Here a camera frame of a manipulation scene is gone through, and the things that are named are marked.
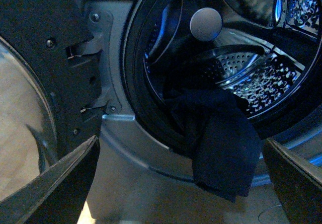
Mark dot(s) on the grey front-load washing machine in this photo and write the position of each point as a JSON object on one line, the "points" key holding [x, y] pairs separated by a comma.
{"points": [[139, 179]]}

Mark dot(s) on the stainless steel drum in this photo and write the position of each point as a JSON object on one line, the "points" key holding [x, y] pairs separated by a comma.
{"points": [[264, 51]]}

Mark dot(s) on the metal door hinge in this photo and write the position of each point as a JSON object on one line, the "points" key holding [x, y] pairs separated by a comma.
{"points": [[100, 25]]}

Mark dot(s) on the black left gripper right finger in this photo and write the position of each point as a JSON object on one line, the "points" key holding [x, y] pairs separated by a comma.
{"points": [[296, 182]]}

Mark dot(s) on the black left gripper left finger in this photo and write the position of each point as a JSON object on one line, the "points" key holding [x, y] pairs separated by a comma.
{"points": [[58, 194]]}

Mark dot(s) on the dark navy cloth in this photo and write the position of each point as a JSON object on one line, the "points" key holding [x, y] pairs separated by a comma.
{"points": [[222, 143]]}

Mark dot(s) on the black rubber door gasket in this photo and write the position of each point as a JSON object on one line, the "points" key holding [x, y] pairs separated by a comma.
{"points": [[298, 131]]}

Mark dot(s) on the washing machine door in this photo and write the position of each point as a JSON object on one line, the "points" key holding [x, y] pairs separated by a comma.
{"points": [[47, 85]]}

